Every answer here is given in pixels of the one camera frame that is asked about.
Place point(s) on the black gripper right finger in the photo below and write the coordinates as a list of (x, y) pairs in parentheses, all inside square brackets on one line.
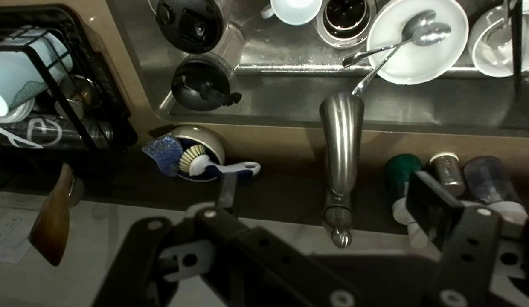
[(483, 256)]

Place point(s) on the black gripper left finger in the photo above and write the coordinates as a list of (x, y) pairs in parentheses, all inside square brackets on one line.
[(244, 266)]

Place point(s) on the brushed steel faucet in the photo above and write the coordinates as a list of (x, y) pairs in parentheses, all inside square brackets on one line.
[(341, 123)]

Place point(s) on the small metal cup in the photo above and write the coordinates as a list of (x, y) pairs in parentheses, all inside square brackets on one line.
[(447, 173)]

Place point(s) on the dish brush blue white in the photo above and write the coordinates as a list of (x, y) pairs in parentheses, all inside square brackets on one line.
[(193, 162)]

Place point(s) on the wooden spatula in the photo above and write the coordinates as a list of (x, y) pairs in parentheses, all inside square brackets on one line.
[(51, 227)]

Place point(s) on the stainless steel sink basin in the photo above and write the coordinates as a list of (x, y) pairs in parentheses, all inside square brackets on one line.
[(285, 72)]

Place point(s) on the black dish drying rack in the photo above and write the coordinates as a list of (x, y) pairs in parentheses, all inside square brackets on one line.
[(80, 120)]

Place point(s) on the white bowl in sink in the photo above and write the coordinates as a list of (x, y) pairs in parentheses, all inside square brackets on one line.
[(490, 43)]

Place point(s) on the white mug in sink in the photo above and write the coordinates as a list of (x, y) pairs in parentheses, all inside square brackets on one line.
[(292, 12)]

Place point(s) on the light blue cup in rack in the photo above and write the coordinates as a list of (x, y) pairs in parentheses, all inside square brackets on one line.
[(19, 77)]

